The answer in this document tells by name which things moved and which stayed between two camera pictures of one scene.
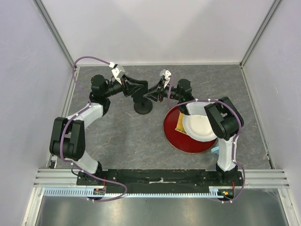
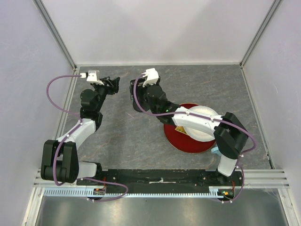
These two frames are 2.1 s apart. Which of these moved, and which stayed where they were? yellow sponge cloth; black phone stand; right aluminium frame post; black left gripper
Moved: black left gripper
Stayed: black phone stand; yellow sponge cloth; right aluminium frame post
